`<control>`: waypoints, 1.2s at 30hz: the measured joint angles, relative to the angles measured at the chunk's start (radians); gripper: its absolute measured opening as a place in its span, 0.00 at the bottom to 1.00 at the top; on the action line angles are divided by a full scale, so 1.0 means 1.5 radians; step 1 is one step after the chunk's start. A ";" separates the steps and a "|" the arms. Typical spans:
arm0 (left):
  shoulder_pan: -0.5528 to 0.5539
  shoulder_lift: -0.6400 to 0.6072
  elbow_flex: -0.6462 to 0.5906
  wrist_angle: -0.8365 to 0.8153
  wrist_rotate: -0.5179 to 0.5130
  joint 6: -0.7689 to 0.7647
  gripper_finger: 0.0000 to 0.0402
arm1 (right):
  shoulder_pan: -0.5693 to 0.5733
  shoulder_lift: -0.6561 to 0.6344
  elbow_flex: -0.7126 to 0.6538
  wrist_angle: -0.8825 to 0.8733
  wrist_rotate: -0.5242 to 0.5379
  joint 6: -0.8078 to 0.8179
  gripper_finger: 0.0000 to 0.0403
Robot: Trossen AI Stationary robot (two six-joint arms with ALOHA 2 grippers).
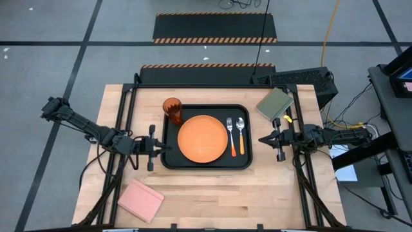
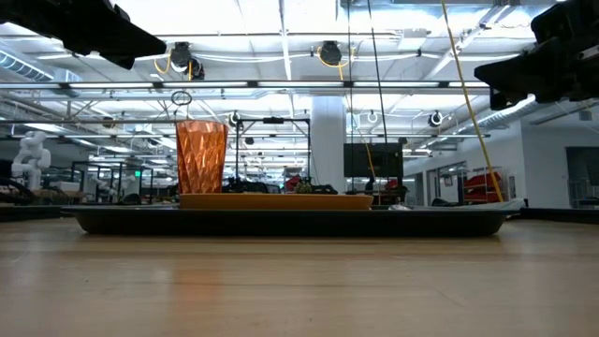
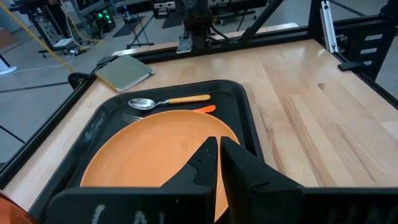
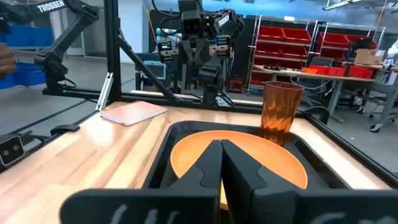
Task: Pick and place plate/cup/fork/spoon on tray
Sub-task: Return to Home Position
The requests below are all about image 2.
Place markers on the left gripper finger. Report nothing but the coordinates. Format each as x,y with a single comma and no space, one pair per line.
121,63
107,33

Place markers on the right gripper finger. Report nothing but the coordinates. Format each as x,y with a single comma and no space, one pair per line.
512,70
503,98

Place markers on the orange faceted plastic cup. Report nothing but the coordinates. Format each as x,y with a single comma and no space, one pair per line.
201,159

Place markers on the orange round plate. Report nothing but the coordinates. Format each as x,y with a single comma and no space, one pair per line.
281,201

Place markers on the black rectangular tray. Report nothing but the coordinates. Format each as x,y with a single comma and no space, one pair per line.
281,224

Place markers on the rack with red bins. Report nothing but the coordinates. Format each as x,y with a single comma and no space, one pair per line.
482,182

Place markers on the black display screen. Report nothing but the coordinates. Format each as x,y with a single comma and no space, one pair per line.
374,161

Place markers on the white building column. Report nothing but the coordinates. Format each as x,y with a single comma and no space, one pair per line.
327,136

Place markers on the white ventilation duct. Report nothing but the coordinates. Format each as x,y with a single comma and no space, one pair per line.
505,114

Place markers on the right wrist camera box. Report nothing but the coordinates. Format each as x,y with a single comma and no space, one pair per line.
557,19

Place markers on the black frame rig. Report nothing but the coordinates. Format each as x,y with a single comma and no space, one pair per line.
273,120

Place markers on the ceiling light rail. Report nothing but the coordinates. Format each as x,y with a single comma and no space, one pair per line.
299,84

